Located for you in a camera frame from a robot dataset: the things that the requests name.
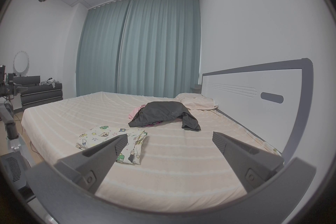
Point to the round white mirror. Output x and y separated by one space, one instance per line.
21 62

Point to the black garment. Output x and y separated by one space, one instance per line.
162 112

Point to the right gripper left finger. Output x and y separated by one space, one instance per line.
94 162

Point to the pale pink pillow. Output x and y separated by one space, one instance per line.
196 101

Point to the pink garment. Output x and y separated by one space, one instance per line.
136 111

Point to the black chest of drawers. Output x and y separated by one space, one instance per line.
42 94

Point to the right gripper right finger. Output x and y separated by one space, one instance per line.
244 162

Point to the bed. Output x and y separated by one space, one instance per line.
183 160

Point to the blue-green curtain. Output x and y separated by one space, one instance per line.
99 55
160 47

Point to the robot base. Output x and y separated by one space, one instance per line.
13 167

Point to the white printed pyjama top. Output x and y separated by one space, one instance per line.
99 135

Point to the grey bedside table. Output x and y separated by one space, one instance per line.
196 88

